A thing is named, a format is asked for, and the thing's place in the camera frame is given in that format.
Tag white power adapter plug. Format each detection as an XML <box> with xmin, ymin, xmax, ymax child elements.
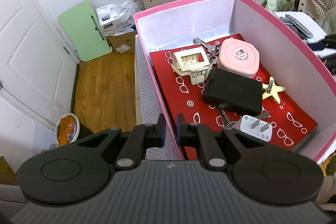
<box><xmin>233</xmin><ymin>115</ymin><xmax>272</xmax><ymax>142</ymax></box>

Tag cream plastic holder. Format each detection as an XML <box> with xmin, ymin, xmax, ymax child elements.
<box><xmin>171</xmin><ymin>47</ymin><xmax>210</xmax><ymax>85</ymax></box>

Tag cardboard box on floor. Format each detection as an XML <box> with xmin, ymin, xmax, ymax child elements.
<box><xmin>107</xmin><ymin>30</ymin><xmax>137</xmax><ymax>55</ymax></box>

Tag pink round case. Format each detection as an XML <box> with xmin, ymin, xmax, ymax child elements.
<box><xmin>217</xmin><ymin>38</ymin><xmax>260</xmax><ymax>78</ymax></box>

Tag green folding table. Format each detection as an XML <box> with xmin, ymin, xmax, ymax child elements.
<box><xmin>58</xmin><ymin>1</ymin><xmax>112</xmax><ymax>62</ymax></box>

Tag pink cardboard box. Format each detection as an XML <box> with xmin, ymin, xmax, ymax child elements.
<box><xmin>134</xmin><ymin>0</ymin><xmax>335</xmax><ymax>162</ymax></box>

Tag silver nail clipper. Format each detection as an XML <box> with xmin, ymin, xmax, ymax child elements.
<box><xmin>193</xmin><ymin>38</ymin><xmax>220</xmax><ymax>64</ymax></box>

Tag trash bin with bag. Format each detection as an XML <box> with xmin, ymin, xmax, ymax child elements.
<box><xmin>54</xmin><ymin>113</ymin><xmax>93</xmax><ymax>147</ymax></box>

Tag red glasses-pattern cloth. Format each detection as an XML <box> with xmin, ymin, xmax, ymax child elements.
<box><xmin>148</xmin><ymin>33</ymin><xmax>318</xmax><ymax>160</ymax></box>

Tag black wallet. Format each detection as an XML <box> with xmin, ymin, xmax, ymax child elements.
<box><xmin>203</xmin><ymin>68</ymin><xmax>263</xmax><ymax>116</ymax></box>

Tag white door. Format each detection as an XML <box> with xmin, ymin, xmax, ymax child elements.
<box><xmin>0</xmin><ymin>0</ymin><xmax>81</xmax><ymax>172</ymax></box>

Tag white plastic package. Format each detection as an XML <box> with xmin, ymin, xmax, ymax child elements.
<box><xmin>96</xmin><ymin>0</ymin><xmax>142</xmax><ymax>36</ymax></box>

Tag silver key bunch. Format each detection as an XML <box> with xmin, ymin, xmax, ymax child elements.
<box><xmin>217</xmin><ymin>107</ymin><xmax>236</xmax><ymax>127</ymax></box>

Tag cream star-shaped clip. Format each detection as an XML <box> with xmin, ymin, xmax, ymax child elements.
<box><xmin>262</xmin><ymin>76</ymin><xmax>286</xmax><ymax>104</ymax></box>

